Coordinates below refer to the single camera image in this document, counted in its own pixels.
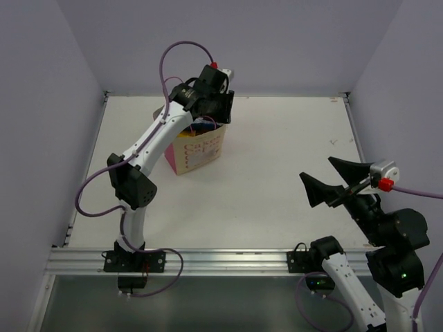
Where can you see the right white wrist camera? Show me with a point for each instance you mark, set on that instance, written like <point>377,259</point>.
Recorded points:
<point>383,176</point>

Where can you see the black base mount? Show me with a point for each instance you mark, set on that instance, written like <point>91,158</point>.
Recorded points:
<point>126,262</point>
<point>301,260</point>

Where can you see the left black controller box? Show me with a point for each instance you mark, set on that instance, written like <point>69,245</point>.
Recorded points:
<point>129,283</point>

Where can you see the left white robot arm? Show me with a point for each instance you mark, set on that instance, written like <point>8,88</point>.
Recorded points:
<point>129,176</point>

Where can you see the black controller box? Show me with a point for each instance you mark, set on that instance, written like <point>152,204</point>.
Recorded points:
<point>129,283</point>
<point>319,282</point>

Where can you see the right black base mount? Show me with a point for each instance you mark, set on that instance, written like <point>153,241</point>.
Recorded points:
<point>301,260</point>

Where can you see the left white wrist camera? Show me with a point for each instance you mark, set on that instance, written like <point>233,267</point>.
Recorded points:
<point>229,76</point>

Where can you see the aluminium front rail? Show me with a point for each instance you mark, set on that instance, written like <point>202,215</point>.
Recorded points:
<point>197,262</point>

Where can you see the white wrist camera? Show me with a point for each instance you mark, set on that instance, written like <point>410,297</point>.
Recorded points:
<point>383,176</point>
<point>229,76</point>

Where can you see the pink and cream paper bag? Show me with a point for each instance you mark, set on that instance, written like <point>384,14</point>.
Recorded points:
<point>183,152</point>

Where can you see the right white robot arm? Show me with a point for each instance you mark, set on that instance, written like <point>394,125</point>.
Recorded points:
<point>395,237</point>

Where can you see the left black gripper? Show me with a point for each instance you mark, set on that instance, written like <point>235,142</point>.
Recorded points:
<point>224,106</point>

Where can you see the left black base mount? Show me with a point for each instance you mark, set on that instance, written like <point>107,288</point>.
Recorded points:
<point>126,262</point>

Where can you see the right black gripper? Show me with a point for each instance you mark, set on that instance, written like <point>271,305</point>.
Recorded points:
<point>318,191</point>

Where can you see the dark blue chips bag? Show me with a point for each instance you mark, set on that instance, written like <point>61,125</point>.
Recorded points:
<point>201,126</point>

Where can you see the right black controller box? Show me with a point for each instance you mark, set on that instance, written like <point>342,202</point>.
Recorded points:
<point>319,282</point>

